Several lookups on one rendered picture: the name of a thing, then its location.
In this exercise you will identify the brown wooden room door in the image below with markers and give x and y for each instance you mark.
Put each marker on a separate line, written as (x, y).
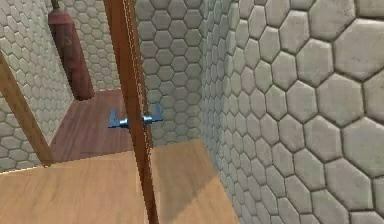
(128, 66)

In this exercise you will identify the red fire extinguisher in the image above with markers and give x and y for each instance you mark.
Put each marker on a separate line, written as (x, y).
(70, 53)

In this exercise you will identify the brown wooden door frame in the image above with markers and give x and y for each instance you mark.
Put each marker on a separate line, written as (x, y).
(23, 113)

